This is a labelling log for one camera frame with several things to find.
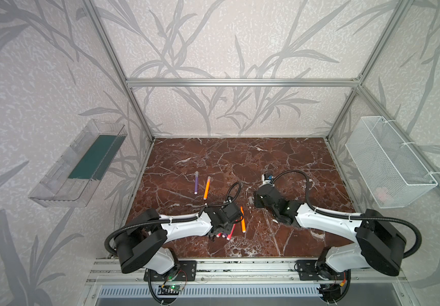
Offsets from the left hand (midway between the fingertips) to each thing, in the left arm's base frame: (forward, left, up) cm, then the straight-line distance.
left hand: (226, 223), depth 86 cm
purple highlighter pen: (+26, +17, +1) cm, 31 cm away
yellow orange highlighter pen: (+1, -7, +1) cm, 8 cm away
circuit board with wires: (-25, +22, -2) cm, 33 cm away
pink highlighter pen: (-6, -1, +1) cm, 6 cm away
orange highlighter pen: (+15, +11, 0) cm, 19 cm away
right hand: (+11, -13, +9) cm, 20 cm away
